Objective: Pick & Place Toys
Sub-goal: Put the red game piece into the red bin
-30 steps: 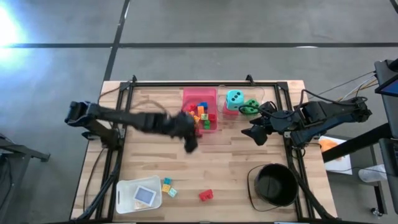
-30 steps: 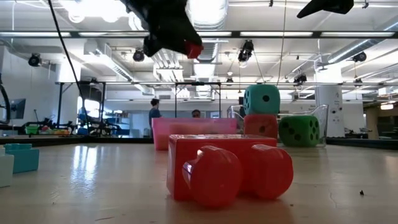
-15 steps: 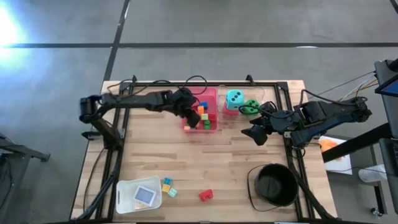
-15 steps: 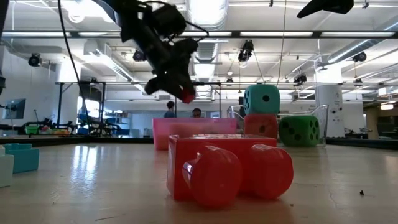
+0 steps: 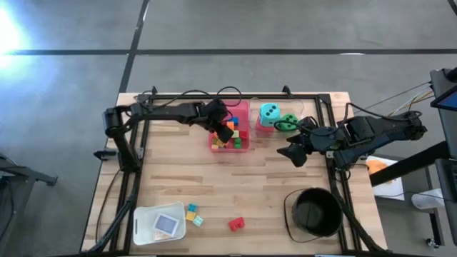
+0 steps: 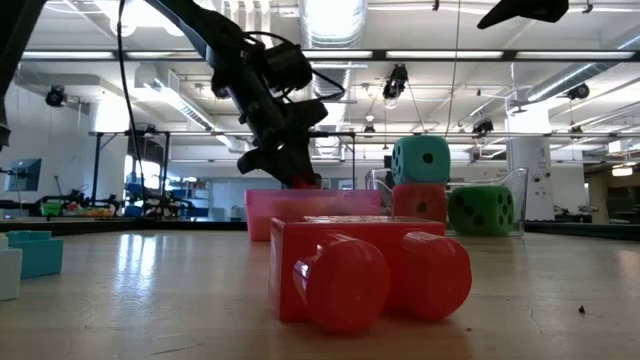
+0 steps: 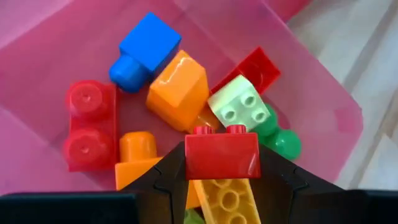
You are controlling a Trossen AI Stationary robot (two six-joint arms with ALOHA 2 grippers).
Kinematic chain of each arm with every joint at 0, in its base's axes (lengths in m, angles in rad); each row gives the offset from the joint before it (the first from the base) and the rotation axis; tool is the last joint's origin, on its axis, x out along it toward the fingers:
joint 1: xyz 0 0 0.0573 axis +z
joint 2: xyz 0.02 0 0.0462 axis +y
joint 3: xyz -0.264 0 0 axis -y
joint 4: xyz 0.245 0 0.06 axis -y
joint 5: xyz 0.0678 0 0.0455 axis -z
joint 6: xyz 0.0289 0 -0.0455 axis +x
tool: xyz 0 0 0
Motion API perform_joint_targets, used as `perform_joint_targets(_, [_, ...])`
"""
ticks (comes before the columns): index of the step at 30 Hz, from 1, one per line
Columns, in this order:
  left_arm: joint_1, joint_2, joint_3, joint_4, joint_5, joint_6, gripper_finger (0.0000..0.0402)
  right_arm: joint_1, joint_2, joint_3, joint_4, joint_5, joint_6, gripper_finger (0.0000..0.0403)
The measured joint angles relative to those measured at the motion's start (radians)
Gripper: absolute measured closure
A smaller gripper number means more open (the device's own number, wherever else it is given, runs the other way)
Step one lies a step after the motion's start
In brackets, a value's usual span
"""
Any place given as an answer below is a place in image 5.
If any floor cable bundle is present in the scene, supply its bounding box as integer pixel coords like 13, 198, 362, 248
353, 81, 435, 133

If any white plastic container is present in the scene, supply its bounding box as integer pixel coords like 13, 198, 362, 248
133, 201, 187, 246

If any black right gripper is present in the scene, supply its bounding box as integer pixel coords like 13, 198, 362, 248
276, 125, 338, 168

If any pink plastic bin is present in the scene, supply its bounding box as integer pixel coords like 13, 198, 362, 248
209, 99, 251, 153

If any teal plush die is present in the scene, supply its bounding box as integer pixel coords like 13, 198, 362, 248
258, 103, 281, 128

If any square grey-framed tile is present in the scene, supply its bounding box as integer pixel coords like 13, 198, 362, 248
152, 213, 180, 237

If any orange soft object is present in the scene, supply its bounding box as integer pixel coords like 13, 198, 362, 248
367, 159, 389, 176

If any black aluminium rig frame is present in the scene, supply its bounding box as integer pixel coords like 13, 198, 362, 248
87, 84, 388, 257

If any green plush die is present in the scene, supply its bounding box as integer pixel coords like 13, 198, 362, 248
278, 113, 299, 132

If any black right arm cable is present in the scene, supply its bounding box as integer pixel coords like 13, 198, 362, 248
344, 102, 422, 123

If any clear plastic container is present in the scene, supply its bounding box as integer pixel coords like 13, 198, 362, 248
248, 96, 305, 141

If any large red brick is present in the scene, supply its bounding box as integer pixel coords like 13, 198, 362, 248
228, 216, 246, 232

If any white crumpled bag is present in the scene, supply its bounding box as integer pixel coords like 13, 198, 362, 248
411, 188, 446, 211

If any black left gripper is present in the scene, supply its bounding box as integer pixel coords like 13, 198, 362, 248
199, 99, 236, 144

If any black floor stand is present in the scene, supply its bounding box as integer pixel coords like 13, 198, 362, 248
0, 153, 59, 257

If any black computer cart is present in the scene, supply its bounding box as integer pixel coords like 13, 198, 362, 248
430, 67, 457, 215

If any black slanted stand bar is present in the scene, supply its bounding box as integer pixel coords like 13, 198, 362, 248
369, 141, 451, 187

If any black pumpkin face bucket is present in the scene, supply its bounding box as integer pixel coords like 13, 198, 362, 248
283, 187, 344, 244

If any white side table top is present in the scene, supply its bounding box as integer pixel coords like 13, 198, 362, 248
366, 156, 406, 201

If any blue screen tablet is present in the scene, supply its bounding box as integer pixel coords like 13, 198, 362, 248
431, 85, 457, 111

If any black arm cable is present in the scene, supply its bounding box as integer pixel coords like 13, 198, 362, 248
344, 102, 422, 123
135, 85, 243, 108

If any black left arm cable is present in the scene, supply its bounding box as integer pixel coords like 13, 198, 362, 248
135, 85, 243, 108

